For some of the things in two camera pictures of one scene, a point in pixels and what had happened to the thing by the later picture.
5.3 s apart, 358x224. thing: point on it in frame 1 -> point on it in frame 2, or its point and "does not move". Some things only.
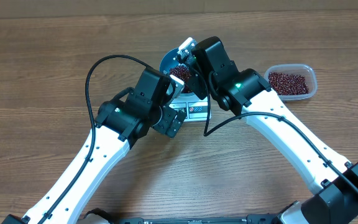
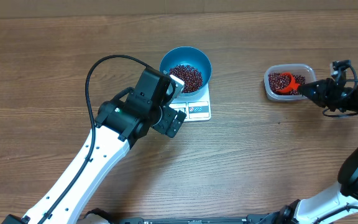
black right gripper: (198, 91) -> (324, 93)
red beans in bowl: (182, 73) does not move
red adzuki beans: (285, 84) does not move
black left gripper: (173, 121) does not move
